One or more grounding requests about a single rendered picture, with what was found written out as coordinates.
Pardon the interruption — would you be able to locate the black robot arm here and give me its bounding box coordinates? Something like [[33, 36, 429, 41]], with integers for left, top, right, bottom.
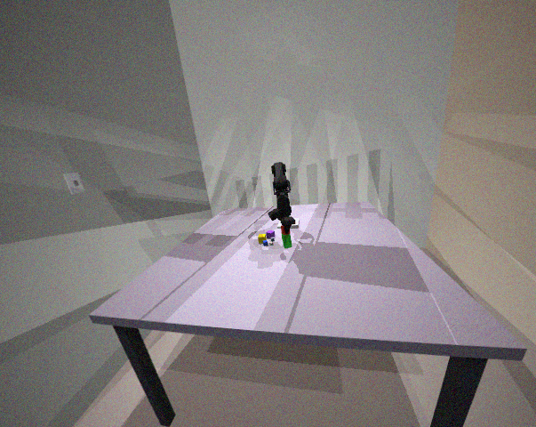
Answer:
[[268, 162, 292, 221]]

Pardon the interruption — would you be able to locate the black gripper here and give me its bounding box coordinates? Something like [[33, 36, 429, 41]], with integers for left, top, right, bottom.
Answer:
[[277, 206, 296, 234]]

